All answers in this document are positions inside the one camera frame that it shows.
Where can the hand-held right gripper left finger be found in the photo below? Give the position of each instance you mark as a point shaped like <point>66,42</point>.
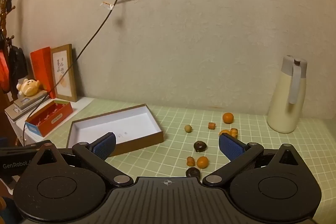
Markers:
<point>105,146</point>

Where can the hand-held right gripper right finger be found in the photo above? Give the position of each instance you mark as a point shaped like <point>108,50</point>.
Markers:
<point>231,147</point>

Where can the orange kumquat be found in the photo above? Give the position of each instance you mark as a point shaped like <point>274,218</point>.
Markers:
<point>228,117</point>
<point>202,162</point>
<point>224,132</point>

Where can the brown box with white inside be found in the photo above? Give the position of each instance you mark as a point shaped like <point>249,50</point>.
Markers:
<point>118,121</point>

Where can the dark brown water chestnut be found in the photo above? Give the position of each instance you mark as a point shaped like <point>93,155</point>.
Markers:
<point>200,146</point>
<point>193,172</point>

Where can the stack of grey books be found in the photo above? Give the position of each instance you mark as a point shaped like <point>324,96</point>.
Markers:
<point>15,112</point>

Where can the red open cardboard box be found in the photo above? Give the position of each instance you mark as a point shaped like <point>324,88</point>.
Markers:
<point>50,119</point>

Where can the small grey book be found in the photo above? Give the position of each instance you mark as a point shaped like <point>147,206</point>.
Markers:
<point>26,102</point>

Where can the green checked tablecloth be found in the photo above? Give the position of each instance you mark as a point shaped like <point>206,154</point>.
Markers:
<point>173,115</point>

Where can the cream thermos with grey lid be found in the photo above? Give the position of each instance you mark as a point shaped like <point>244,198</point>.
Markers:
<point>284,106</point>

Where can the yellow plush toy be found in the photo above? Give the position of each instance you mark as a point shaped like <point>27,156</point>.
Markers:
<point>29,87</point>

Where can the red bag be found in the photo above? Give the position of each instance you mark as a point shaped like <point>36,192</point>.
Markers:
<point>4,71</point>

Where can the black bag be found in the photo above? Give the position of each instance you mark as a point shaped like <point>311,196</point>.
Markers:
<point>18,66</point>

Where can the red paper envelope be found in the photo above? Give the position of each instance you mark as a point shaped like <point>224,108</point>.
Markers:
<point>40,66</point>

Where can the white tape label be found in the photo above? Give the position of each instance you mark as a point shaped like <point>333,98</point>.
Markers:
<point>107,5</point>

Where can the wooden coat rack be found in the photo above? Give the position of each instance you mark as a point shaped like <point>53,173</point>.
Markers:
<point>5,19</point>

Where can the wooden picture frame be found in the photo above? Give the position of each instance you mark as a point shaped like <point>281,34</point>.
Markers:
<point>63,69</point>

